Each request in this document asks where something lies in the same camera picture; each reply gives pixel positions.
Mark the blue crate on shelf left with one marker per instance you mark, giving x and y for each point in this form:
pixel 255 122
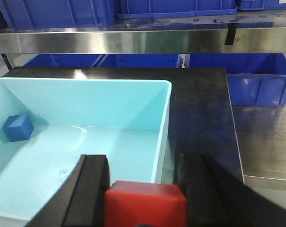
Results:
pixel 40 14

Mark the light cyan plastic tub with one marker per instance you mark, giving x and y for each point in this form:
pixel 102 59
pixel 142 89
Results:
pixel 124 119

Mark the blue crate under shelf left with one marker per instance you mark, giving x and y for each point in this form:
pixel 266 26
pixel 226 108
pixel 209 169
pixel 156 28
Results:
pixel 107 60

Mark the blue crate on shelf right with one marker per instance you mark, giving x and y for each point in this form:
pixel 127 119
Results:
pixel 260 4

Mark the blue crate under shelf right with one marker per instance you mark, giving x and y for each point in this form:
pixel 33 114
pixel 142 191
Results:
pixel 254 79

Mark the stainless steel shelf rail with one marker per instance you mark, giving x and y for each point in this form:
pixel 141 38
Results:
pixel 257 32

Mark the blue crate on shelf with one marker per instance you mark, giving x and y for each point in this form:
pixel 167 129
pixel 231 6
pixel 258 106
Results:
pixel 260 4
pixel 135 9
pixel 40 14

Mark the red cube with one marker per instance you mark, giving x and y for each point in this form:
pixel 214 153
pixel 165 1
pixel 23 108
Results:
pixel 129 204

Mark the blue crate under shelf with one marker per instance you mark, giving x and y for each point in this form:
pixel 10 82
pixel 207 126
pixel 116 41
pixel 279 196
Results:
pixel 254 79
pixel 107 60

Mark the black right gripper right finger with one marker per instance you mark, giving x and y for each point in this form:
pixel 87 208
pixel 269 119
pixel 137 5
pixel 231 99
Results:
pixel 215 198

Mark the black tape strip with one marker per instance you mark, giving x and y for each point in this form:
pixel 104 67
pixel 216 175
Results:
pixel 231 34

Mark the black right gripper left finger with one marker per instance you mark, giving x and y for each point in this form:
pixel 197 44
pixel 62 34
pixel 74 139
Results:
pixel 80 200

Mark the blue crate on shelf centre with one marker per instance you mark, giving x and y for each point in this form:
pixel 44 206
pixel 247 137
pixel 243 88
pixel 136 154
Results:
pixel 135 9

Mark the small blue cube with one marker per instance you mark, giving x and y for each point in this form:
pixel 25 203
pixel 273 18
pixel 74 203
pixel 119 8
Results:
pixel 18 127

